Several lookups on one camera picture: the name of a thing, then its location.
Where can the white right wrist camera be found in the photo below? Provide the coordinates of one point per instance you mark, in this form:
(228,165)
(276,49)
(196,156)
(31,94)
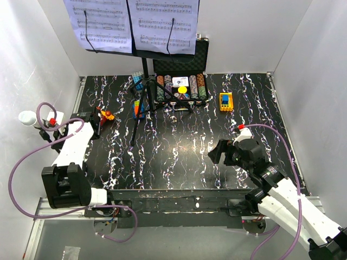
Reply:
(242,133)

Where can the black poker chip case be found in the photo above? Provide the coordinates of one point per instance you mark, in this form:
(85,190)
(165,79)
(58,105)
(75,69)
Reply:
(197,93)

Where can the red toy bus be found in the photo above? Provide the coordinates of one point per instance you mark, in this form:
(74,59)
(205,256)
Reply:
(106,115)

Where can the blue orange toy block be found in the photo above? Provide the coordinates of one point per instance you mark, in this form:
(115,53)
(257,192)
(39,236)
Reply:
(137,108)

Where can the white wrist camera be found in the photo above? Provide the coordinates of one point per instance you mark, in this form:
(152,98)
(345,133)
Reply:
(242,133)
(54,120)

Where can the yellow dealer chip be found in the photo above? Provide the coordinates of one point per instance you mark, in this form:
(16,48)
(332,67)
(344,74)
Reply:
(182,89)

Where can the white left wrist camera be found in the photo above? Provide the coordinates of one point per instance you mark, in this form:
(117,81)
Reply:
(54,120)

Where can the white playing card deck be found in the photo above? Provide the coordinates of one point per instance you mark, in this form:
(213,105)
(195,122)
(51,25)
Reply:
(180,81)

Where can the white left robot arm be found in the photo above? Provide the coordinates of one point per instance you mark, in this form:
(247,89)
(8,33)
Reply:
(64,181)

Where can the right sheet music page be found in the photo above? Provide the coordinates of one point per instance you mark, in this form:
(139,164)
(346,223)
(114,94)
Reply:
(167,27)

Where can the black music stand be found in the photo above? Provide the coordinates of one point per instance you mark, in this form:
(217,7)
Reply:
(149,81)

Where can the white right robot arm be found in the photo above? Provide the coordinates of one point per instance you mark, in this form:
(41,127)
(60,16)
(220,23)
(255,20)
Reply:
(276,197)

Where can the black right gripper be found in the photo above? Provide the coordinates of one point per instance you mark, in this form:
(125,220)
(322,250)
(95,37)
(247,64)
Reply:
(223,145)

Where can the yellow toy block tray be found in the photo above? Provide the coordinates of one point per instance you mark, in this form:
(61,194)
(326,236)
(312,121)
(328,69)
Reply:
(226,102)

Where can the light blue toy block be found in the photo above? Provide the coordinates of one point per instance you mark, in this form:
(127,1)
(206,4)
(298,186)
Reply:
(137,80)

